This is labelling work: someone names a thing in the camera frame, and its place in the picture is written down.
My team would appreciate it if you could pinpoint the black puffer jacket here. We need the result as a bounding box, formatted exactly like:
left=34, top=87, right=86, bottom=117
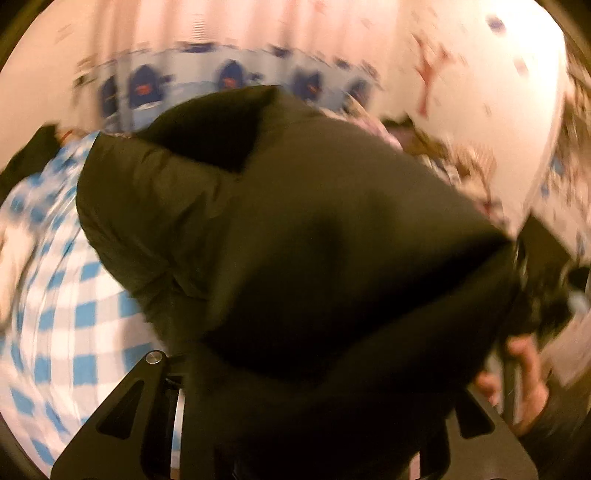
left=76, top=86, right=518, bottom=479

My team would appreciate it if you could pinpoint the pink clothes pile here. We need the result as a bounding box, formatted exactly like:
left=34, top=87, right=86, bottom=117
left=322, top=97, right=508, bottom=228

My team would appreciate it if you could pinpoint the person right hand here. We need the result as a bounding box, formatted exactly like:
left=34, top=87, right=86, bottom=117
left=473, top=335, right=549, bottom=436

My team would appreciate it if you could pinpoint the blue white checkered bed cover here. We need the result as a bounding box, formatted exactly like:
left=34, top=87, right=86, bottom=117
left=1, top=133, right=165, bottom=474

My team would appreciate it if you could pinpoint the whale print curtain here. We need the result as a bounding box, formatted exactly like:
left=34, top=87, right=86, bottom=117
left=74, top=1, right=400, bottom=133

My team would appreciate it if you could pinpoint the black garment by wall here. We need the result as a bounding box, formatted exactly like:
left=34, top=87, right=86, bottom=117
left=0, top=123, right=61, bottom=203

